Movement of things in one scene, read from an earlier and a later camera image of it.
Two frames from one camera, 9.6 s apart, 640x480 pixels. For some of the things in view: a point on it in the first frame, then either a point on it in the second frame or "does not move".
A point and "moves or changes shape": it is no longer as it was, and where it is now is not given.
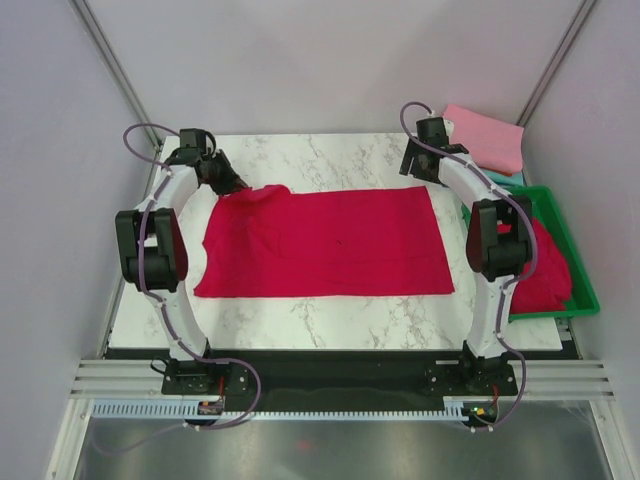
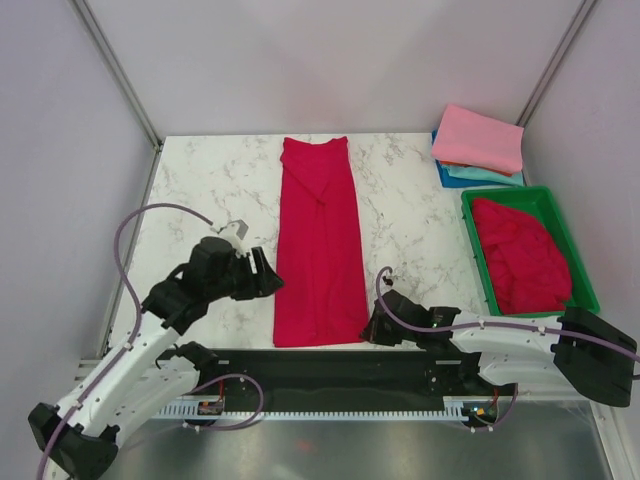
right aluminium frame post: x=576 y=26 does not move
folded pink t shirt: x=493 y=144 does not move
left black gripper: x=233 y=182 to x=265 y=282
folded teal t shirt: x=516 y=180 does not move
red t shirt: x=270 y=242 moves or changes shape
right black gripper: x=413 y=150 to x=374 y=334
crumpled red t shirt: x=545 y=285 does not move
